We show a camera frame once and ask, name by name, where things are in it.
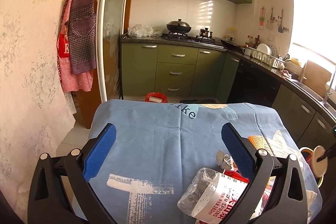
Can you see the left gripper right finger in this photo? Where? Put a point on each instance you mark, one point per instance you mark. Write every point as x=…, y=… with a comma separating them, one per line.
x=287, y=202

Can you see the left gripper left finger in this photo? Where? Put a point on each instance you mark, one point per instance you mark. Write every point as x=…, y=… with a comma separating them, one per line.
x=48, y=202

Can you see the white pink wrapper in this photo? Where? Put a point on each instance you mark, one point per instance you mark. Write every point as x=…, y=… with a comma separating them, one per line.
x=225, y=161

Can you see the clear crushed plastic bottle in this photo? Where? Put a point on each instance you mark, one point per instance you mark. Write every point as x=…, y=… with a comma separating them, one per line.
x=211, y=195

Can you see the yellow rimmed trash bin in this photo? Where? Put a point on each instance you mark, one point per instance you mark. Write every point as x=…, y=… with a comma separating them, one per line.
x=318, y=168

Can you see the steel kitchen faucet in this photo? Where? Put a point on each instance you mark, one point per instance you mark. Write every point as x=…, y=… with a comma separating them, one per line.
x=329, y=87

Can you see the blue patterned tablecloth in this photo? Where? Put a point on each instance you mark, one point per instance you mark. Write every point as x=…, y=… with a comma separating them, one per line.
x=160, y=147

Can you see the red checked apron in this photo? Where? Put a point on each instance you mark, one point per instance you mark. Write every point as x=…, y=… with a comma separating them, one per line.
x=69, y=81

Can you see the wooden cutting board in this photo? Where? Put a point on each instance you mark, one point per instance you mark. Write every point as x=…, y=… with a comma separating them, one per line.
x=316, y=77

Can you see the red bucket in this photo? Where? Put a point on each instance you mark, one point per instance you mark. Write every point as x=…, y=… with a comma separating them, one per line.
x=156, y=97

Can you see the white dish rack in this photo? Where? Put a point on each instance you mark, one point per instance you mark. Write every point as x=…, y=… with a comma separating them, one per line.
x=263, y=53

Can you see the white mug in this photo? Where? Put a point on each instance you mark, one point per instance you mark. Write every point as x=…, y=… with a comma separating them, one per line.
x=247, y=51

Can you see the green lower cabinets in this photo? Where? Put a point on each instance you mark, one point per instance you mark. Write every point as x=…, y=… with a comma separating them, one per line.
x=187, y=72

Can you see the purple checked apron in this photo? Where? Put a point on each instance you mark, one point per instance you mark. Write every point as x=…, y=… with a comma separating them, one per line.
x=82, y=34

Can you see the small black kettle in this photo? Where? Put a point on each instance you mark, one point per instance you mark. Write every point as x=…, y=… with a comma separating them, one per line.
x=205, y=33

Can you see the clear plastic bag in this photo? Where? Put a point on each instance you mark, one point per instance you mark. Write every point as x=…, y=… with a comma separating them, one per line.
x=140, y=31

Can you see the gas stove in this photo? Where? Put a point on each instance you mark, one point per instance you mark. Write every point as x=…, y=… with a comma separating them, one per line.
x=186, y=38

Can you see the black wok with lid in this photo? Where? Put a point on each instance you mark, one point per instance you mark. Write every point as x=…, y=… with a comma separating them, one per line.
x=178, y=26

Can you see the glass sliding door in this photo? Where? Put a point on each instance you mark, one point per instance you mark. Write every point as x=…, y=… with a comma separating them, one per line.
x=109, y=30

